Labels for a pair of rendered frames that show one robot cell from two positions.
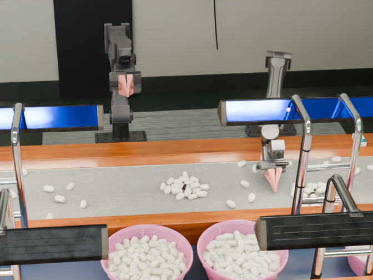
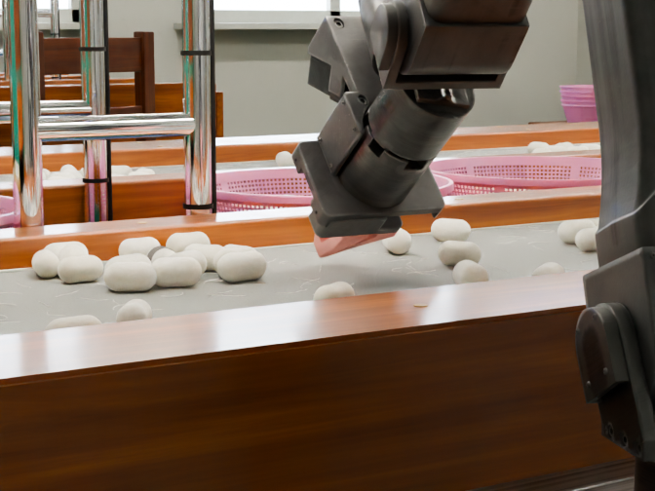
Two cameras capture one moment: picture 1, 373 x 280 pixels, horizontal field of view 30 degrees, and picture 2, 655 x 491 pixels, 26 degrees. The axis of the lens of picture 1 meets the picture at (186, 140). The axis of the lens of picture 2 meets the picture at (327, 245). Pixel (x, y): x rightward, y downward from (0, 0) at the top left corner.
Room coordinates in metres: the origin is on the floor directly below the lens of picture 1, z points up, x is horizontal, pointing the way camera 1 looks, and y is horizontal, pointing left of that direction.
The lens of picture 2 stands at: (2.86, -0.70, 0.92)
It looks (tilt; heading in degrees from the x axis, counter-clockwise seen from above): 9 degrees down; 158
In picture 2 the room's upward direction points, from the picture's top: straight up
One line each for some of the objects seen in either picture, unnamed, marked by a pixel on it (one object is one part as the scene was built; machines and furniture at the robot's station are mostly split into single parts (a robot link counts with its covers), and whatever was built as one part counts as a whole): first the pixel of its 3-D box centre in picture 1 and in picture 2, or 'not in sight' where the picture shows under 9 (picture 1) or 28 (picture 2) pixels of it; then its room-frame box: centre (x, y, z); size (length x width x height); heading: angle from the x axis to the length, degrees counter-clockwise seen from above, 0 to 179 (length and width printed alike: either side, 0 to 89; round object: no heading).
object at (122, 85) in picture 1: (130, 88); not in sight; (1.95, 0.18, 1.07); 0.09 x 0.07 x 0.07; 10
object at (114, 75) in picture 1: (122, 88); not in sight; (1.94, 0.21, 1.07); 0.09 x 0.07 x 0.07; 10
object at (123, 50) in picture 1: (124, 63); not in sight; (2.02, 0.21, 1.13); 0.07 x 0.06 x 0.11; 100
